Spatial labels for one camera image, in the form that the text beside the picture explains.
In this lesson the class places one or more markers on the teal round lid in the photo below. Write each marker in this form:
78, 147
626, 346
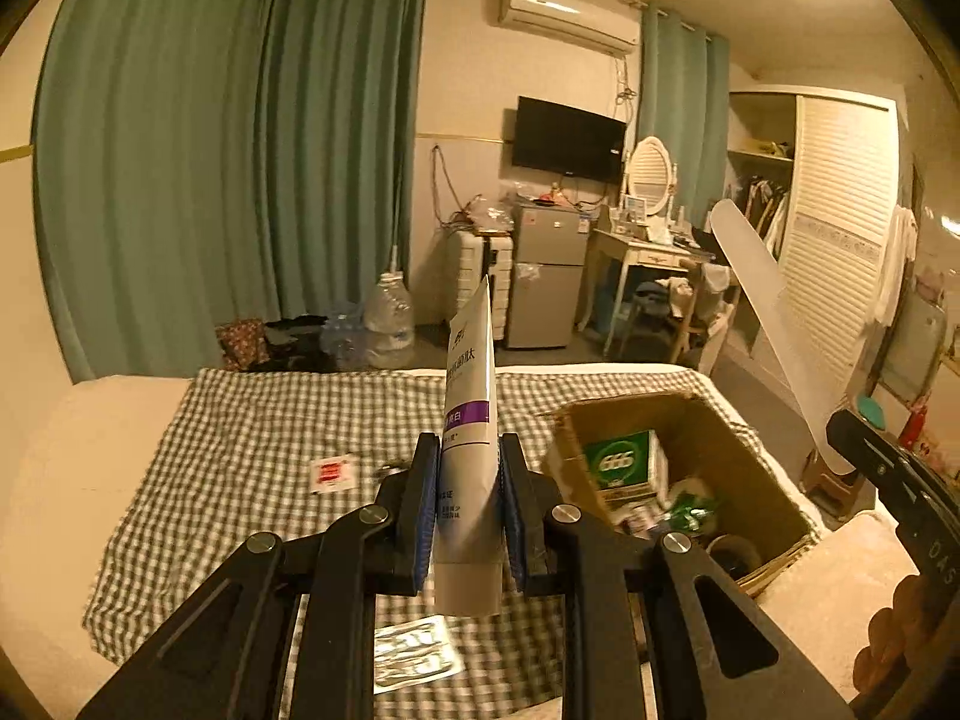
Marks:
871, 412

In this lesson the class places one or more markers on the black television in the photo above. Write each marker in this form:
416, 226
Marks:
570, 139

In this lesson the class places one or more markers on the grey small fridge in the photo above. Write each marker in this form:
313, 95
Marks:
544, 277

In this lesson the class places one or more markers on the white louvred wardrobe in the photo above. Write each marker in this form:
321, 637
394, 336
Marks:
840, 187

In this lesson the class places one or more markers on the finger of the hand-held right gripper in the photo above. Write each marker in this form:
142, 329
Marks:
870, 450

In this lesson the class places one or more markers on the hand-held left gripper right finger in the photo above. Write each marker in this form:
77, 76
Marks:
514, 510

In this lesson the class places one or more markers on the person's right hand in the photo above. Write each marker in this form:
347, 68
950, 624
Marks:
900, 637

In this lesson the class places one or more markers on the hanging white towel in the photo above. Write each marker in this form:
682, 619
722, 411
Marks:
896, 262

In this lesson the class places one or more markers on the white toothpaste tube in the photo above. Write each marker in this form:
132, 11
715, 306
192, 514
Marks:
469, 420

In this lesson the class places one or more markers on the clear blister pack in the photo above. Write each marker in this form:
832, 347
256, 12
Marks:
416, 652

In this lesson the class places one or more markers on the pack of water bottles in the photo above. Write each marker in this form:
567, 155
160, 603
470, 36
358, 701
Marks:
341, 337

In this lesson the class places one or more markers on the wide green curtain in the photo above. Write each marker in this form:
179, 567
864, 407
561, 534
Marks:
187, 165

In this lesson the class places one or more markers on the green and white box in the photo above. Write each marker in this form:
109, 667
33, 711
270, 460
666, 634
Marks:
622, 461

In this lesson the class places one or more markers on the wooden chair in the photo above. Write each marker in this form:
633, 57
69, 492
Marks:
709, 285

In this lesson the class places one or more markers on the white suitcase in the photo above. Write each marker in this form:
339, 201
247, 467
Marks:
465, 270

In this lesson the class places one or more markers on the white plastic strip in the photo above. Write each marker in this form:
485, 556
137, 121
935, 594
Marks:
765, 300

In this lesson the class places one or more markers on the large clear water bottle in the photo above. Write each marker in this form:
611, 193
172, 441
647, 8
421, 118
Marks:
390, 322

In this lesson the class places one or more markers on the brown stool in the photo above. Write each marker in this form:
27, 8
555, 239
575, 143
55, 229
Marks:
825, 487

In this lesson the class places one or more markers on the white floor appliance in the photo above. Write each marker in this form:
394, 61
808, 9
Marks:
915, 337

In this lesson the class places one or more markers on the cardboard box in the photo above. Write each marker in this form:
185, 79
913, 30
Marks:
750, 465

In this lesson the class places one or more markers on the white oval mirror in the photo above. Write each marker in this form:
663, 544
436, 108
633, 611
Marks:
649, 172

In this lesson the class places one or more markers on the clear plastic bag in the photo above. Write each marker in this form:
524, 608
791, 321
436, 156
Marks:
487, 217

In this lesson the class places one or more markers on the narrow green curtain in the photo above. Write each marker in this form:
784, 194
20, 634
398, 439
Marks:
682, 105

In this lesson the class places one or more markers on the green packet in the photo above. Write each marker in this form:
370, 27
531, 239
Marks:
690, 519

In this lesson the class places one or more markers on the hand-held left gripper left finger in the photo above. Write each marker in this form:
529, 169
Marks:
426, 510

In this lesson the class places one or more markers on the white dressing table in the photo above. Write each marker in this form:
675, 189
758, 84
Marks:
637, 244

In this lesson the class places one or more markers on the red fire extinguisher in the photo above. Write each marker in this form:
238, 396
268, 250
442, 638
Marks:
911, 427

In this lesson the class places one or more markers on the checked cloth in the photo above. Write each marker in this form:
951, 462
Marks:
262, 427

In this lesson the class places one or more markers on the white air conditioner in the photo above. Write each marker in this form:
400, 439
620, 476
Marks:
562, 15

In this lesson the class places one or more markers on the red and white sachet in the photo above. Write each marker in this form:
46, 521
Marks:
332, 474

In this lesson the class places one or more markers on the patterned bag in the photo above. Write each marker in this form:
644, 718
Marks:
241, 345

